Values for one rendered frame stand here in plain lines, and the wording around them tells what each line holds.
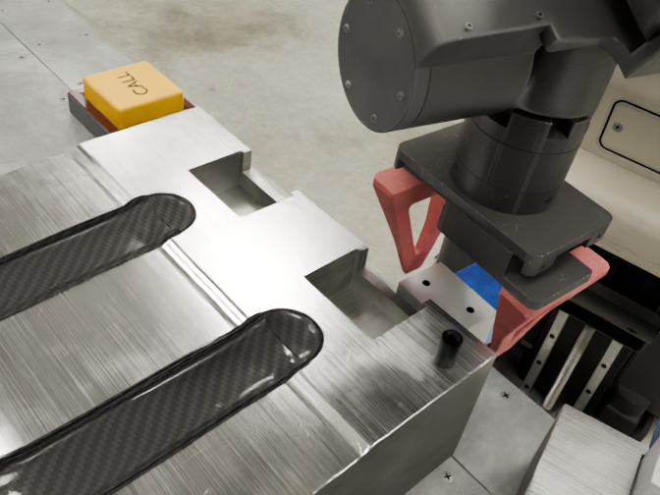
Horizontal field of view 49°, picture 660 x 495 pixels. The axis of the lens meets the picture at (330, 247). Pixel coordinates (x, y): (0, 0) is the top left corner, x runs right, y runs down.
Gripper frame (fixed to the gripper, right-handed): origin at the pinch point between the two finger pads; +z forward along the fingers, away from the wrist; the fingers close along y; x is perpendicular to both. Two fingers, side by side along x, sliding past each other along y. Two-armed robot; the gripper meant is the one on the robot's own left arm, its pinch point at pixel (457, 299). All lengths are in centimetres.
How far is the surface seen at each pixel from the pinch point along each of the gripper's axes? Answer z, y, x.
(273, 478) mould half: -3.7, 5.4, -17.6
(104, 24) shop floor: 86, -200, 64
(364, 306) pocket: -1.5, -1.5, -6.5
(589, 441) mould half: -0.9, 11.2, -1.9
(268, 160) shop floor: 85, -111, 70
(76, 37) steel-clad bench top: 5.4, -48.2, -3.7
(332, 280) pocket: -2.5, -3.3, -7.6
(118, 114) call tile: 1.9, -29.3, -8.1
